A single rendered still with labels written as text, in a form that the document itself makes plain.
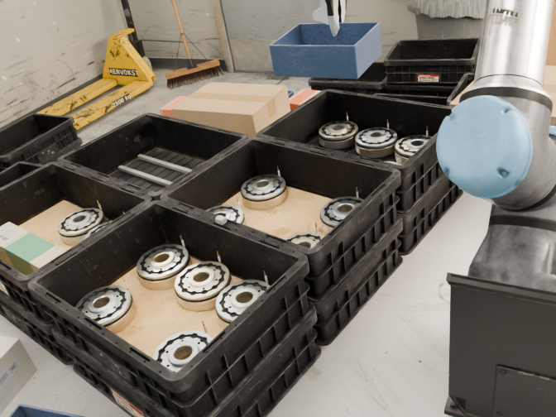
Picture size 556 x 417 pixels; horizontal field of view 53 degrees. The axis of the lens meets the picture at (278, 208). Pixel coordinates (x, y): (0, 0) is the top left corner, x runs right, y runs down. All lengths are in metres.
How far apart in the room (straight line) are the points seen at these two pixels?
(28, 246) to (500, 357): 0.90
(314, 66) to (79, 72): 3.94
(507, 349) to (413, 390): 0.22
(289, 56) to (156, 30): 3.96
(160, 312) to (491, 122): 0.63
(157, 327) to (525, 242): 0.60
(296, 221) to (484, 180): 0.53
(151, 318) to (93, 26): 4.30
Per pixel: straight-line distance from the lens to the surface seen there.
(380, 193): 1.03
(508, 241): 0.83
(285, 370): 0.96
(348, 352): 1.05
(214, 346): 0.78
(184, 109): 1.75
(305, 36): 1.37
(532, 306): 0.77
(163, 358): 0.89
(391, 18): 4.04
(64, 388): 1.17
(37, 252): 1.20
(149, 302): 1.05
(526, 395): 0.89
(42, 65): 4.81
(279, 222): 1.16
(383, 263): 1.13
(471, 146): 0.73
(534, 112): 0.76
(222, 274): 1.01
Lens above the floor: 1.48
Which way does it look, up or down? 33 degrees down
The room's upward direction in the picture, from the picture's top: 11 degrees counter-clockwise
